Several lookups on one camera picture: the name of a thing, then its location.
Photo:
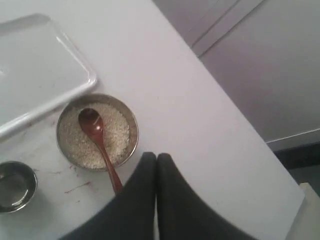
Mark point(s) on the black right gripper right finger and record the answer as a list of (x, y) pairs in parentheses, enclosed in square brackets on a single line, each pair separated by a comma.
[(182, 214)]

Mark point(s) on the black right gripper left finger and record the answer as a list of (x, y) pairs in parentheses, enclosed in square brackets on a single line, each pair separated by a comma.
[(130, 214)]

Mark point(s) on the brown wooden spoon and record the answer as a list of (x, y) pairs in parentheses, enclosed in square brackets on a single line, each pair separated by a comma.
[(92, 125)]

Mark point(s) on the steel bowl of rice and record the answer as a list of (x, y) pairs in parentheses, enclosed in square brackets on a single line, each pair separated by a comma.
[(121, 132)]

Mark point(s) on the stainless steel cup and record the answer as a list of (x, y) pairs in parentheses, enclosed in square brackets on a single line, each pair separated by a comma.
[(18, 185)]

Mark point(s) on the white rectangular plastic tray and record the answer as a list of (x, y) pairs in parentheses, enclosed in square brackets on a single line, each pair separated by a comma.
[(40, 69)]

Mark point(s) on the white cabinet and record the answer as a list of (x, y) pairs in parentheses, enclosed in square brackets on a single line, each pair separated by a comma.
[(265, 54)]

